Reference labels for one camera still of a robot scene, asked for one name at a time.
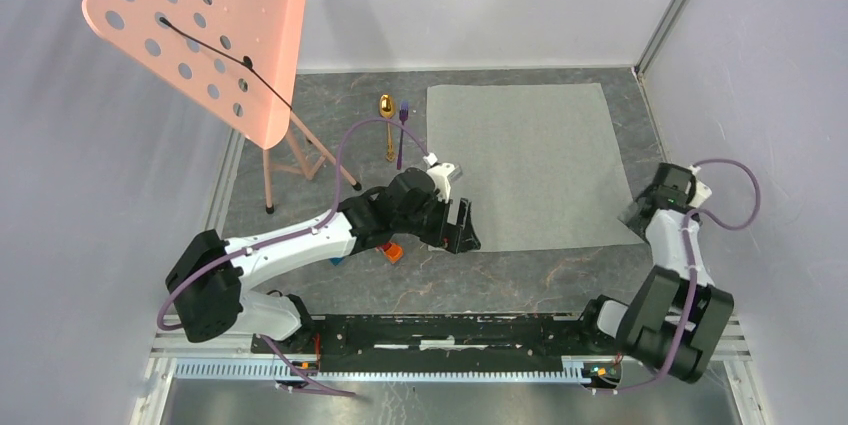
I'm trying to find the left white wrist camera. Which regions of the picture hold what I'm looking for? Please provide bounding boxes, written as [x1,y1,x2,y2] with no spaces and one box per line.
[423,153,463,203]

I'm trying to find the purple fork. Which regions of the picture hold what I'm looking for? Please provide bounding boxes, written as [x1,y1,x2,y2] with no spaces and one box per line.
[396,100,410,171]

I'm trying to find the aluminium frame rail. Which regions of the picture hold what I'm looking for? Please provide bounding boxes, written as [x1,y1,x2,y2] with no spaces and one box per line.
[148,312,753,387]

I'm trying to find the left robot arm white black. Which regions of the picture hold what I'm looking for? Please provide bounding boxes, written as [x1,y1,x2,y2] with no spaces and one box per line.
[165,163,481,353]

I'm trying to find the colourful toy block pile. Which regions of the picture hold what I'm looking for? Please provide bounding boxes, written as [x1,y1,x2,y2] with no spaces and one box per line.
[329,242,404,266]

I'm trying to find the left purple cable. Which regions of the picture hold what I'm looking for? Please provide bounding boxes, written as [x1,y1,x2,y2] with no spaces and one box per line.
[156,117,439,400]

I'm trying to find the black cord on stand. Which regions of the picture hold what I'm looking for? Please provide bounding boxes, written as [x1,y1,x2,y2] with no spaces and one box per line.
[158,0,311,112]

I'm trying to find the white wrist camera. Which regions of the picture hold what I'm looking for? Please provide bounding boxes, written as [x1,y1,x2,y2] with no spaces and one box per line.
[423,153,463,203]
[687,165,712,208]

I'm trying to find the grey cloth napkin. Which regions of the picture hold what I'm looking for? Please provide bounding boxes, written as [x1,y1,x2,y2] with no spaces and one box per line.
[425,83,641,252]

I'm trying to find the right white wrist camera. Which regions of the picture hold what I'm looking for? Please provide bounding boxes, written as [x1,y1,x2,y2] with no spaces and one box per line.
[687,165,712,208]

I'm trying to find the gold spoon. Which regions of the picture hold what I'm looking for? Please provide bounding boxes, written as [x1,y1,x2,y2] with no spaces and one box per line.
[379,94,397,162]

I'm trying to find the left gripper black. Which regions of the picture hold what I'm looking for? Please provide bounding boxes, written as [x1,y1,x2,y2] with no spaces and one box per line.
[394,190,480,254]

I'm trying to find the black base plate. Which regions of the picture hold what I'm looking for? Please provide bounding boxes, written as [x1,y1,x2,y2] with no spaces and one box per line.
[275,313,617,373]

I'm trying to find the pink perforated music stand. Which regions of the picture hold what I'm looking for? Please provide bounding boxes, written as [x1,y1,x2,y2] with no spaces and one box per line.
[82,0,335,178]

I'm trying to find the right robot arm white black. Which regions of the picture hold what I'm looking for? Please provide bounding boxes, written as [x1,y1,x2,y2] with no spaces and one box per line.
[577,163,734,383]

